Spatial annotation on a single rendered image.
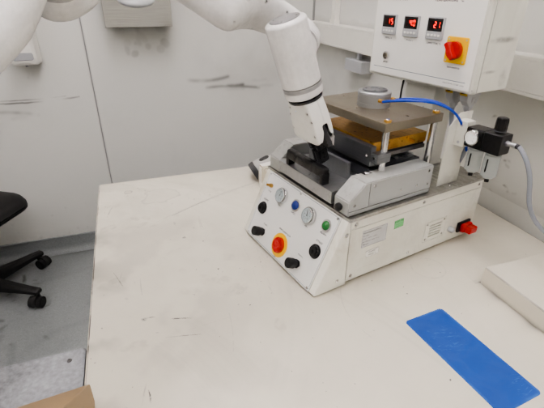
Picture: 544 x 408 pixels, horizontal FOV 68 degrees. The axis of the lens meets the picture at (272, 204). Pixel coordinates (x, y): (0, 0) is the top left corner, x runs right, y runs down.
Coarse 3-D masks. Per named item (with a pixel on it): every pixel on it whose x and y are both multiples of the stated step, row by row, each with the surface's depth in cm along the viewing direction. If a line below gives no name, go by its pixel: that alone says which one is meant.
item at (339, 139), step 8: (336, 136) 97; (344, 136) 95; (336, 144) 98; (344, 144) 95; (352, 144) 93; (360, 144) 90; (368, 144) 89; (344, 152) 96; (352, 152) 93; (360, 152) 91; (368, 152) 89; (376, 152) 88; (360, 160) 92; (368, 160) 89; (376, 160) 87; (384, 160) 88
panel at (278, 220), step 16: (272, 176) 109; (272, 192) 108; (288, 192) 102; (256, 208) 112; (272, 208) 106; (288, 208) 101; (304, 208) 96; (320, 208) 92; (256, 224) 111; (272, 224) 105; (288, 224) 100; (304, 224) 96; (320, 224) 92; (336, 224) 88; (272, 240) 104; (288, 240) 99; (304, 240) 95; (320, 240) 91; (272, 256) 103; (288, 256) 98; (304, 256) 94; (320, 256) 90; (288, 272) 97; (304, 272) 93; (304, 288) 92
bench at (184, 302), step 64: (128, 192) 137; (192, 192) 137; (256, 192) 137; (128, 256) 104; (192, 256) 104; (256, 256) 104; (448, 256) 105; (512, 256) 105; (128, 320) 84; (192, 320) 84; (256, 320) 84; (320, 320) 84; (384, 320) 84; (512, 320) 84; (128, 384) 70; (192, 384) 70; (256, 384) 70; (320, 384) 70; (384, 384) 70; (448, 384) 71
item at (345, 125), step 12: (336, 120) 105; (348, 120) 105; (348, 132) 96; (360, 132) 96; (372, 132) 96; (396, 132) 96; (408, 132) 96; (420, 132) 96; (372, 144) 90; (396, 144) 93; (408, 144) 95; (420, 144) 98
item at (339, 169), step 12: (312, 156) 103; (336, 156) 95; (288, 168) 101; (300, 168) 99; (336, 168) 96; (348, 168) 92; (300, 180) 97; (312, 180) 93; (336, 180) 93; (312, 192) 94; (324, 192) 90; (336, 192) 88
